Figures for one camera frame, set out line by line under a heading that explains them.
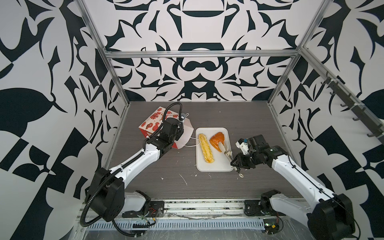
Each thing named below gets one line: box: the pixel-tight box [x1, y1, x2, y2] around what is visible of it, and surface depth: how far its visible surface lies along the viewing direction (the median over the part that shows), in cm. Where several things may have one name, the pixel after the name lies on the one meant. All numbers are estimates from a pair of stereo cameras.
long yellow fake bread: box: [198, 133, 215, 164], surface depth 93 cm
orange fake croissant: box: [209, 132, 225, 153], surface depth 96 cm
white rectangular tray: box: [195, 127, 234, 172], surface depth 94 cm
